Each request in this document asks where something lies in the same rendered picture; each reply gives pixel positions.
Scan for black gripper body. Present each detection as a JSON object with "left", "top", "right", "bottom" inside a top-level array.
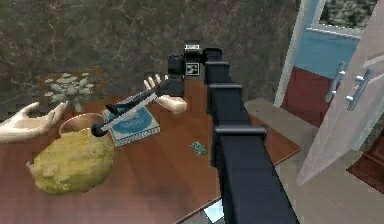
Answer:
[{"left": 155, "top": 52, "right": 187, "bottom": 98}]

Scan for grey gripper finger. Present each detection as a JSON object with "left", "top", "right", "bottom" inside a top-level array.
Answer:
[
  {"left": 90, "top": 93, "right": 159, "bottom": 138},
  {"left": 105, "top": 86, "right": 160, "bottom": 116}
]

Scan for blue and white book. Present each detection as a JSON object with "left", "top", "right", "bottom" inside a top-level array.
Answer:
[{"left": 101, "top": 95, "right": 162, "bottom": 148}]

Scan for pale hand sculpture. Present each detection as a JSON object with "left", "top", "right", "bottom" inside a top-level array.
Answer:
[
  {"left": 0, "top": 100, "right": 70, "bottom": 145},
  {"left": 143, "top": 73, "right": 189, "bottom": 115}
]

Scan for copper bowl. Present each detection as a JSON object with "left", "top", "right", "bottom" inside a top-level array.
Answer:
[{"left": 58, "top": 112, "right": 108, "bottom": 137}]

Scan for pale-leaved house plant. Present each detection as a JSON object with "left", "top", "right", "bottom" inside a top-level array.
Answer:
[{"left": 43, "top": 72, "right": 97, "bottom": 114}]

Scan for brown wooden table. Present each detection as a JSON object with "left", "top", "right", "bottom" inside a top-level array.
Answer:
[{"left": 0, "top": 78, "right": 303, "bottom": 224}]

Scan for small green card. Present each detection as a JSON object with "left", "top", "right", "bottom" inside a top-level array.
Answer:
[{"left": 189, "top": 140, "right": 209, "bottom": 157}]

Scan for yellow lumpy round thing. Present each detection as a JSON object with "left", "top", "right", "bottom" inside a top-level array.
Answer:
[{"left": 25, "top": 127, "right": 116, "bottom": 196}]

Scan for white room door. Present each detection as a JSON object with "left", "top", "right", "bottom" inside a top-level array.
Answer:
[{"left": 295, "top": 0, "right": 384, "bottom": 187}]

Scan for white-framed window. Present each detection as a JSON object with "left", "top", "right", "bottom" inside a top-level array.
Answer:
[{"left": 305, "top": 0, "right": 380, "bottom": 40}]

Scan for silver door handle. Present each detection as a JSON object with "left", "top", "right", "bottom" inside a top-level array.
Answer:
[
  {"left": 324, "top": 61, "right": 348, "bottom": 103},
  {"left": 344, "top": 67, "right": 375, "bottom": 112}
]

